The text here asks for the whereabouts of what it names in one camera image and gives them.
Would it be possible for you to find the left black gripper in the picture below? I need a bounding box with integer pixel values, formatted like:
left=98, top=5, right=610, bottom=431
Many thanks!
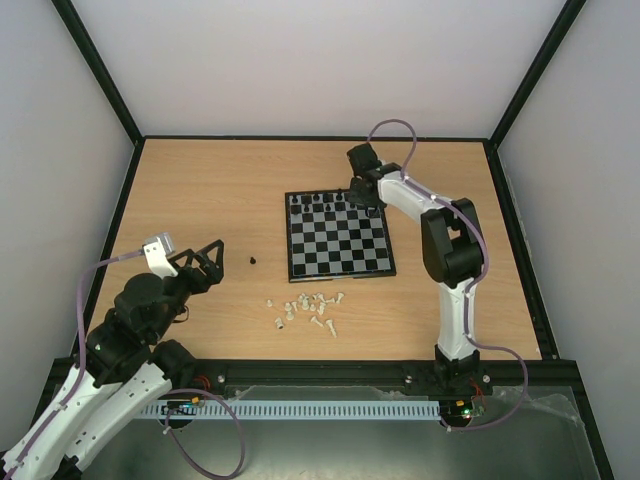
left=150, top=238, right=227, bottom=339

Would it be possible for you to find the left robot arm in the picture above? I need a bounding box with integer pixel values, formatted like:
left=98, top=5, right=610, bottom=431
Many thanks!
left=1, top=234, right=224, bottom=479

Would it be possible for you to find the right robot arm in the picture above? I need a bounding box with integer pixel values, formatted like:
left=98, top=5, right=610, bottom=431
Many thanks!
left=347, top=143, right=487, bottom=392

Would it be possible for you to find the black grey chessboard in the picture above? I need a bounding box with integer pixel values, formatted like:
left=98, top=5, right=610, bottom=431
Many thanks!
left=284, top=189, right=396, bottom=283

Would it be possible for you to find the clear plastic sheet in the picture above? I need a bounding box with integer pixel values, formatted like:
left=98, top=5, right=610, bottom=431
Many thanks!
left=485, top=386, right=585, bottom=428

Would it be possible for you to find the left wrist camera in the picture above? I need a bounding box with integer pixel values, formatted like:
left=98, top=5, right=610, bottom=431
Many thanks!
left=142, top=232, right=178, bottom=278

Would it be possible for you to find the light blue cable duct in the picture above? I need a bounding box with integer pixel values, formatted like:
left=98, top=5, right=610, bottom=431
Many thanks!
left=136, top=400, right=441, bottom=421

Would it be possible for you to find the black aluminium frame rail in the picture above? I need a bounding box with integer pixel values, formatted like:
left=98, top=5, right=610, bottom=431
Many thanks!
left=49, top=357, right=581, bottom=389

